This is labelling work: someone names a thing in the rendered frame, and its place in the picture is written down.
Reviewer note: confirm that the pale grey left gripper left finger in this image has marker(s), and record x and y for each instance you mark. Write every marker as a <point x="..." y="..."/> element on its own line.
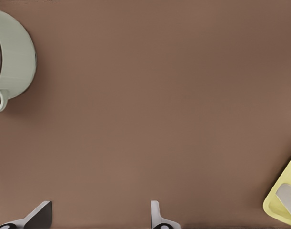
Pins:
<point x="38" y="215"/>

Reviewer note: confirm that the yellow tray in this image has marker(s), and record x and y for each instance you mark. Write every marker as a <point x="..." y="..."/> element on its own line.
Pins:
<point x="288" y="174"/>

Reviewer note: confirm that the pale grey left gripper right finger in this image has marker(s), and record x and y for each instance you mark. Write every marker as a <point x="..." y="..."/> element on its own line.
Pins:
<point x="155" y="214"/>

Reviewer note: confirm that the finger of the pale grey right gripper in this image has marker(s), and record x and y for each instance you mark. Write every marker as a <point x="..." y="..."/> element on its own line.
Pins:
<point x="289" y="196"/>

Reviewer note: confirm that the white IKEA cup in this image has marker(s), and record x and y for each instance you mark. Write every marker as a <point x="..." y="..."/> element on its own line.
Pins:
<point x="16" y="59"/>

